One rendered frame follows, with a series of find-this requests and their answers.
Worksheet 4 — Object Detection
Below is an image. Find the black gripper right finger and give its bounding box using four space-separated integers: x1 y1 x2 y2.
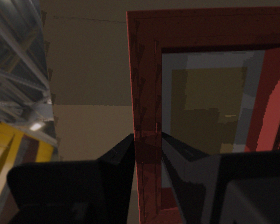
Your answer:
162 132 280 224

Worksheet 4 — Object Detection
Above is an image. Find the dark red picture frame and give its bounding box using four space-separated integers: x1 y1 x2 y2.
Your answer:
126 6 280 224

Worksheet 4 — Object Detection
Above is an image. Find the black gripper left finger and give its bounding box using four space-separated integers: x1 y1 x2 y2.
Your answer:
6 133 136 224

